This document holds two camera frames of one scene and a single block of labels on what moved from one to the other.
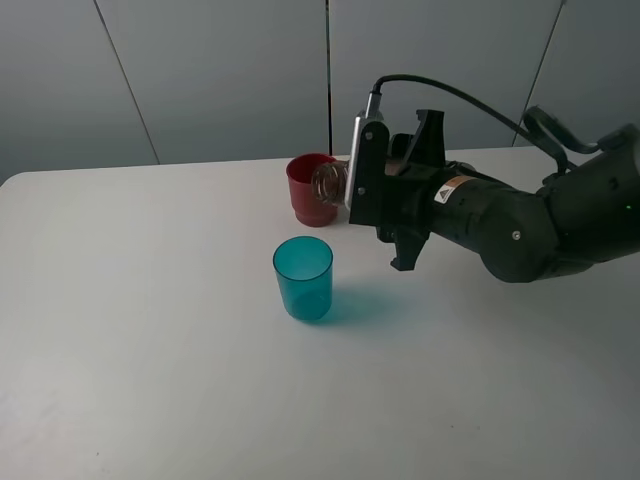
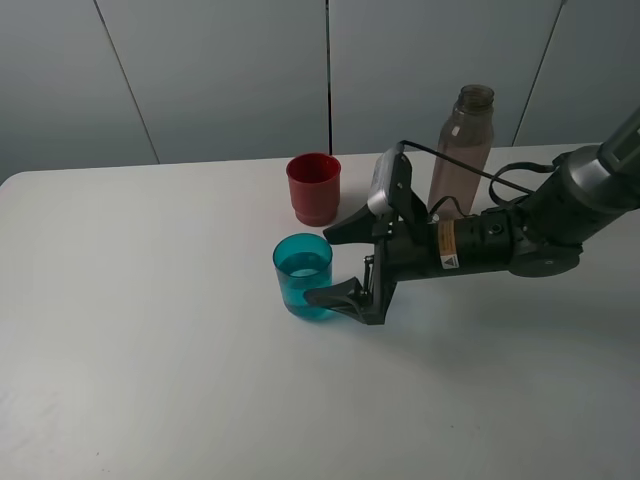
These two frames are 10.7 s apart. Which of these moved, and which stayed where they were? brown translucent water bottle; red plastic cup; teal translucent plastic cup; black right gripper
Moved: brown translucent water bottle; black right gripper
Stayed: teal translucent plastic cup; red plastic cup
